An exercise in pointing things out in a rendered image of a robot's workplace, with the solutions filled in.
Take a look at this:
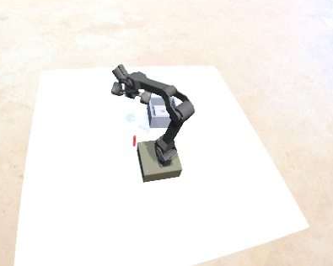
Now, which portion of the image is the white square plate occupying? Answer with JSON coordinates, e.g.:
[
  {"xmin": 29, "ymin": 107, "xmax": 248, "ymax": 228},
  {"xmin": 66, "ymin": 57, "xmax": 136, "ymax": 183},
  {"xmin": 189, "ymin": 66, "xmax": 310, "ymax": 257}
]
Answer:
[{"xmin": 153, "ymin": 105, "xmax": 169, "ymax": 115}]

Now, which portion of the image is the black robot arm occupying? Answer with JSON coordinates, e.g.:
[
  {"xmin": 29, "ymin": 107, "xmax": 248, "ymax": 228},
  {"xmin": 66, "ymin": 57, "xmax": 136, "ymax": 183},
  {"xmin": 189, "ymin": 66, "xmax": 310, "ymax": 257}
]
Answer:
[{"xmin": 112, "ymin": 64, "xmax": 196, "ymax": 168}]

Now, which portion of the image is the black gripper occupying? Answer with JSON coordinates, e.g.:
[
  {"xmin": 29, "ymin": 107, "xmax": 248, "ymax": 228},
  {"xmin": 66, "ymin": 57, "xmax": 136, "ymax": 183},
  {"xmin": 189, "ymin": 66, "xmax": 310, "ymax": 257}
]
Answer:
[{"xmin": 111, "ymin": 82, "xmax": 152, "ymax": 105}]

